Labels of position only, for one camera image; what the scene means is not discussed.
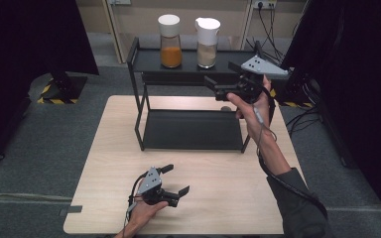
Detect left hand-held gripper cable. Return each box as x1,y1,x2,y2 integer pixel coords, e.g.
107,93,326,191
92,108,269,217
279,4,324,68
124,176,148,230

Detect white framed panel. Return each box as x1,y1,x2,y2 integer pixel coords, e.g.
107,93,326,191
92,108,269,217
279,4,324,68
101,0,256,64

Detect orange spice jar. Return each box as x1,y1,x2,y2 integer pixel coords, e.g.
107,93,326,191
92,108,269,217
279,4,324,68
157,13,184,69

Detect right hand-held gripper cable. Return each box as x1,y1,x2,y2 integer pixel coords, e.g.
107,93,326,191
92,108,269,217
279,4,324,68
252,83,329,220

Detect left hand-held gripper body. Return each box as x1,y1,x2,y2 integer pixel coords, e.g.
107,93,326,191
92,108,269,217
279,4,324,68
135,166,181,209

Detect black stand base, striped tape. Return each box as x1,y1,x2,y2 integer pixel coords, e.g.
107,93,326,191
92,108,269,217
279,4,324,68
265,70,316,109
36,70,89,106

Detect beige spice jar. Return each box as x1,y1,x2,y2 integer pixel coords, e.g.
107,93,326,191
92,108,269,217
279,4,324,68
194,16,222,70

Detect person's right hand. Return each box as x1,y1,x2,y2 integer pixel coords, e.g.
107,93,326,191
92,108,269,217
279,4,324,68
225,74,275,142

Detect black metal two-tier rack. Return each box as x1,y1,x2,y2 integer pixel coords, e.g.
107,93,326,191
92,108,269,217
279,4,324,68
126,36,268,154

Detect white wall socket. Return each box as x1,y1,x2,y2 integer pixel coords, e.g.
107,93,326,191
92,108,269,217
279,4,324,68
252,0,278,10

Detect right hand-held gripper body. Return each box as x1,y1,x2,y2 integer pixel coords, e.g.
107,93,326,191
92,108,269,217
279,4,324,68
213,54,290,104

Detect dark curtain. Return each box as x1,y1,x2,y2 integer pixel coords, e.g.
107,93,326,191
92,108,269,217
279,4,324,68
0,0,100,169
280,0,381,230

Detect person's left hand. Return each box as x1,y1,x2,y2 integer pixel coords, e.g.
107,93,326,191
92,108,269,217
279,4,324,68
124,196,170,234

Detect hand-held gripper cable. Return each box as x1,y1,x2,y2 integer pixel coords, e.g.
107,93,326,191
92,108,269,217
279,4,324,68
124,176,148,230
252,83,329,220

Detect black cables from wall socket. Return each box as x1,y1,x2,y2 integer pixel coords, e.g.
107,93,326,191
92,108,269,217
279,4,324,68
245,3,294,67

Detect grey tape strip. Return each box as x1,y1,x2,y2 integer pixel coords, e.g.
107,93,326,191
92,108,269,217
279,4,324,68
58,204,84,218

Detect black cables on floor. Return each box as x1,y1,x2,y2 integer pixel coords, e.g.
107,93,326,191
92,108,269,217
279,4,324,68
285,104,325,137

